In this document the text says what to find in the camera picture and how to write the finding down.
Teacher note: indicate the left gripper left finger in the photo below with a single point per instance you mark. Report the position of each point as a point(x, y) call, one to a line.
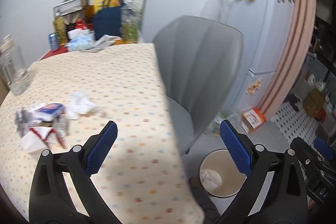
point(50, 200)

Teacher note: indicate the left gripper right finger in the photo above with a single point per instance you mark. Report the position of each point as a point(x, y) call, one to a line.
point(274, 190)

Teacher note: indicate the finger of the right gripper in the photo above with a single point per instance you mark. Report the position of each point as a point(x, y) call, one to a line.
point(324, 149)
point(304, 152)

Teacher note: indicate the red white paper carton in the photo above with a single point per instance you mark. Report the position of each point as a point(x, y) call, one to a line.
point(37, 139)

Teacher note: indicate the crushed clear plastic bottle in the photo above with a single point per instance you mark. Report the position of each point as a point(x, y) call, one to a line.
point(210, 180)

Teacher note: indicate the blue white tissue packet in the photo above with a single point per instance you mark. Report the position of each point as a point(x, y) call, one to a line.
point(49, 112)

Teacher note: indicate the white tissue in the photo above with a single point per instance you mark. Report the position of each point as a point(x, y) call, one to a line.
point(80, 104)

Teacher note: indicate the beige trash bin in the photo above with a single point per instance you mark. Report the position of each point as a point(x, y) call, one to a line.
point(232, 180)

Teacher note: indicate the white pegboard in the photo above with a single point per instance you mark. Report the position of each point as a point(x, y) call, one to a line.
point(294, 124)

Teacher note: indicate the brown cardboard box on shelf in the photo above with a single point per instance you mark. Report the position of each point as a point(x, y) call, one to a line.
point(313, 103)

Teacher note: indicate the orange white cardboard box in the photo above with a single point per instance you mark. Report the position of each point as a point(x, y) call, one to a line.
point(252, 120)

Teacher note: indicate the clear plastic bag on floor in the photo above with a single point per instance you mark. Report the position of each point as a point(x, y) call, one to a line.
point(214, 127)

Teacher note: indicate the dotted cream tablecloth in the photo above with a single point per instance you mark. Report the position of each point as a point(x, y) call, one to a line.
point(142, 179)

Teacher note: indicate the grey shell chair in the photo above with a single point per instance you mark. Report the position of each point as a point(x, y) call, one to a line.
point(198, 60)

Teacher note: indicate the large clear water jug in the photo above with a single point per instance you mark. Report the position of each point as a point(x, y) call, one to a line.
point(13, 66)

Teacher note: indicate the white refrigerator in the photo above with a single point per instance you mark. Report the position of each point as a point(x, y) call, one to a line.
point(265, 26)

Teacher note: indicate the white plastic bag on fridge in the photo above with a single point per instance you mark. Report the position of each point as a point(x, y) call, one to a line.
point(217, 10)

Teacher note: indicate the blue soda can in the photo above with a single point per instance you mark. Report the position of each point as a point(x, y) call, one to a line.
point(53, 41)

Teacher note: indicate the blue tissue pack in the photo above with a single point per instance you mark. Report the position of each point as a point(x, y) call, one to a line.
point(80, 40)

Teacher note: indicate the grey folded cloth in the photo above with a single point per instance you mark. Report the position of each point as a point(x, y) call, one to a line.
point(100, 44)

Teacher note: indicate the pink curtain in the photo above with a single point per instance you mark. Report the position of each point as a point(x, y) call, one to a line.
point(292, 58)

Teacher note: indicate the oil bottle yellow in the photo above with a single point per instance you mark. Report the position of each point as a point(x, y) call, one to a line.
point(60, 29)

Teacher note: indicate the navy blue tote bag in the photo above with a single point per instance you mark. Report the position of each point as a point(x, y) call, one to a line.
point(107, 21)

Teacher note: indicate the clear bottle with pickles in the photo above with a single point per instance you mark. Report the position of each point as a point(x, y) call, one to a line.
point(129, 23)

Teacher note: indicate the yellow snack bag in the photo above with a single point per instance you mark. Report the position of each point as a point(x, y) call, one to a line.
point(99, 4)

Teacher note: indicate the green tall box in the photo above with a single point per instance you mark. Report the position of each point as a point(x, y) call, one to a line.
point(138, 7)

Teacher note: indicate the wire rack basket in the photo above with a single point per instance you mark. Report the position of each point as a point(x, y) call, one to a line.
point(68, 7)

